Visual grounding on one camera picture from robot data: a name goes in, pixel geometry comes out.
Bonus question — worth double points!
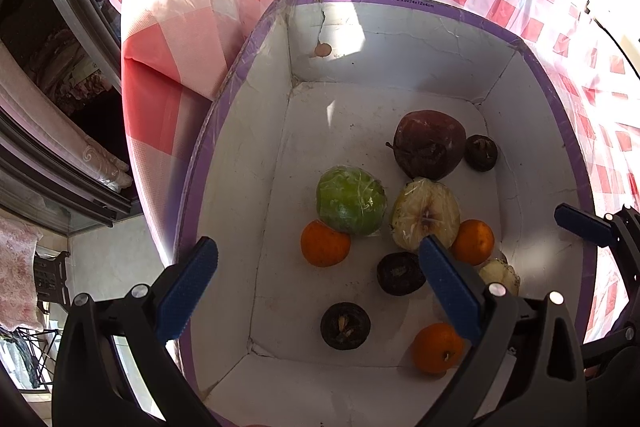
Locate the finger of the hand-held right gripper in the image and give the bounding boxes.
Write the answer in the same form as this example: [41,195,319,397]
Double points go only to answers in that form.
[554,203,640,259]
[579,321,640,367]

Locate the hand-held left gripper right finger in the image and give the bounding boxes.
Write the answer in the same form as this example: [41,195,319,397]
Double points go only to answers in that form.
[419,234,586,427]

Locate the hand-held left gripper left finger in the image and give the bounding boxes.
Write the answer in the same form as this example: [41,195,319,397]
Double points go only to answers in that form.
[52,236,221,427]

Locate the small orange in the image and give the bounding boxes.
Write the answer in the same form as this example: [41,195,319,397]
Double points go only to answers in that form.
[300,220,352,268]
[411,323,466,375]
[450,219,496,266]

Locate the yellow cut apple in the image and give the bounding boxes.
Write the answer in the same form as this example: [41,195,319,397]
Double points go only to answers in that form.
[477,257,521,297]
[390,177,461,253]

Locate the green apple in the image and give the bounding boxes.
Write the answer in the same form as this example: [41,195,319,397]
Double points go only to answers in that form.
[315,165,388,236]

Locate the white cardboard box purple rim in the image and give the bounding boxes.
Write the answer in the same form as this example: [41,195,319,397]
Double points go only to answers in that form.
[172,0,601,427]

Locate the dark round fruit pale seeds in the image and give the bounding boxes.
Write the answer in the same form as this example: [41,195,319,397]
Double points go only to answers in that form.
[320,302,372,350]

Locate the black metal rack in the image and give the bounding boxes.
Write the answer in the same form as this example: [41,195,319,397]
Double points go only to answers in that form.
[33,250,71,317]

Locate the dark red apple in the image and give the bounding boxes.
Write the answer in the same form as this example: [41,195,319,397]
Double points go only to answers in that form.
[386,109,468,181]

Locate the pink floral cloth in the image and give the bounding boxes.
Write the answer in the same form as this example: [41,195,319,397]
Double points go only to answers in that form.
[0,217,45,333]

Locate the white lace curtain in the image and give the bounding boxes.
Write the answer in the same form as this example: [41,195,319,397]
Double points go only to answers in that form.
[0,42,134,194]

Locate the pink checkered tablecloth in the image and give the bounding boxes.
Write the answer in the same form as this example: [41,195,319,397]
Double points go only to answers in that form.
[109,0,640,350]

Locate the patterned dark curtain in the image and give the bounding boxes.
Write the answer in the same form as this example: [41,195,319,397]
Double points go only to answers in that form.
[0,0,126,120]

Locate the black cable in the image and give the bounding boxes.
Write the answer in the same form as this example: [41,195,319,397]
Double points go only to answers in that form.
[584,4,640,82]

